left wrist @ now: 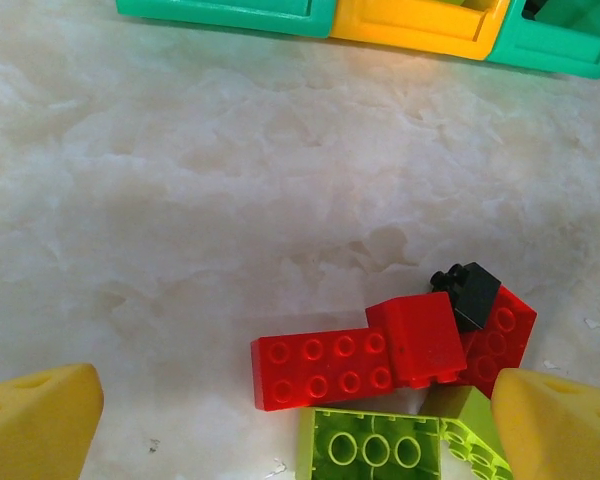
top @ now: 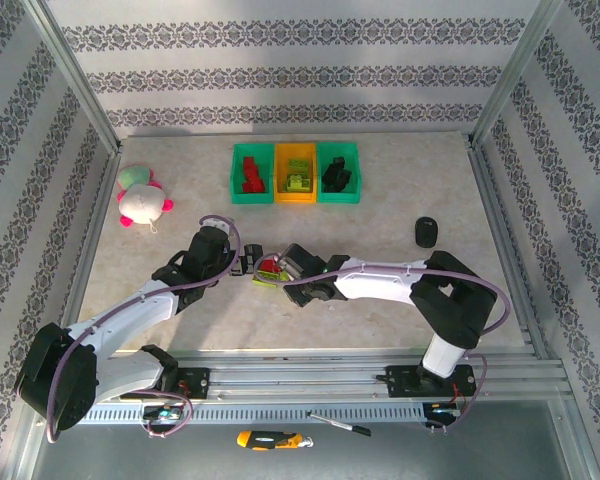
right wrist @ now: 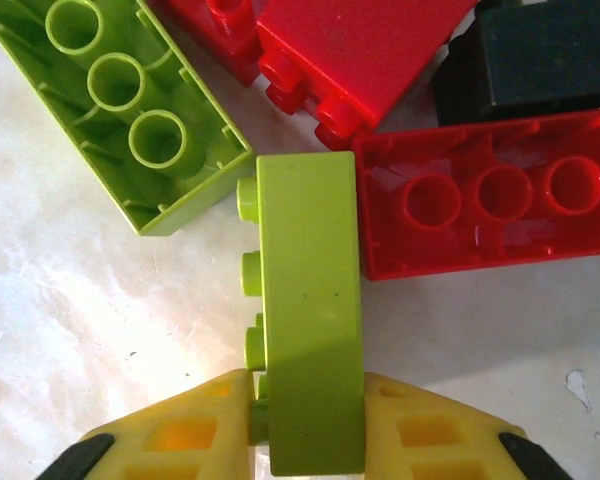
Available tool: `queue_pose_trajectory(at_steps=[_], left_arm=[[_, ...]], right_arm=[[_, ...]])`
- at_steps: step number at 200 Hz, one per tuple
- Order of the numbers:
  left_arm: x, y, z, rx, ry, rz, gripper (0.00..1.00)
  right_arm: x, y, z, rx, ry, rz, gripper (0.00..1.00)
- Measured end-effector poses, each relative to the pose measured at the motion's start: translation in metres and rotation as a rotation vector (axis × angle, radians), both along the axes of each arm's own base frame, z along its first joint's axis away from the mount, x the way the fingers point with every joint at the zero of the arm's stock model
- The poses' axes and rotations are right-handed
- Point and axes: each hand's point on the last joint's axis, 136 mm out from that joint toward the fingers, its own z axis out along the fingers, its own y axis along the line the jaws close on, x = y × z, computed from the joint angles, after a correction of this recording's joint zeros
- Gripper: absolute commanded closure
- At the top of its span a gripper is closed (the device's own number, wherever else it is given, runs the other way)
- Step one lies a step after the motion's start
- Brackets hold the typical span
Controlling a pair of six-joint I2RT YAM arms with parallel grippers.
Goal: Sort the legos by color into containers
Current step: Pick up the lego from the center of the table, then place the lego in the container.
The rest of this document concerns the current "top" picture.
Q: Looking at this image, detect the aluminium frame post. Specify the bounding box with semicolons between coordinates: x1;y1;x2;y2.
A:
22;0;124;156
467;0;566;146

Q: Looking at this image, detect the green plastic bin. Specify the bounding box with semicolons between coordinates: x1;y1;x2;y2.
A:
229;143;276;206
315;142;361;205

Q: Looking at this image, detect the aluminium table side rail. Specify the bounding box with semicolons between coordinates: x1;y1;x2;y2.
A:
54;144;124;331
464;134;576;401

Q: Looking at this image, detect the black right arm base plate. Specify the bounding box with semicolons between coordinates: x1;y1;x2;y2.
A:
384;364;478;400

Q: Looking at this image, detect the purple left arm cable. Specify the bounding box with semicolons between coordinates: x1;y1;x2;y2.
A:
44;213;241;445

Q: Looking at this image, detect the aluminium mounting rail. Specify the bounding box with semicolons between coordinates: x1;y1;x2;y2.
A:
114;347;574;401

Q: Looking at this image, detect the white pink green plush toy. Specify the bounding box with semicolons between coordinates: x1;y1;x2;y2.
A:
116;164;175;234

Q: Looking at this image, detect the orange black utility knife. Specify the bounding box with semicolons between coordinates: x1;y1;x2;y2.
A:
236;429;314;452

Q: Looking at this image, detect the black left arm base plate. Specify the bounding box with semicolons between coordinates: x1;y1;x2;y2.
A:
176;367;212;401

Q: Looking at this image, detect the black computer mouse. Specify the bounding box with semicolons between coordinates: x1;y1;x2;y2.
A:
413;215;440;249

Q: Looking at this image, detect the perforated metal cable duct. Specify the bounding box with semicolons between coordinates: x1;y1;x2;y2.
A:
79;402;429;426

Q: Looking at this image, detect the silver black pen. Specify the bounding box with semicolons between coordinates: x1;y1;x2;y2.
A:
307;410;372;435

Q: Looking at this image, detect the yellow plastic bin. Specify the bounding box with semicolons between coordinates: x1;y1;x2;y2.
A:
273;142;319;205

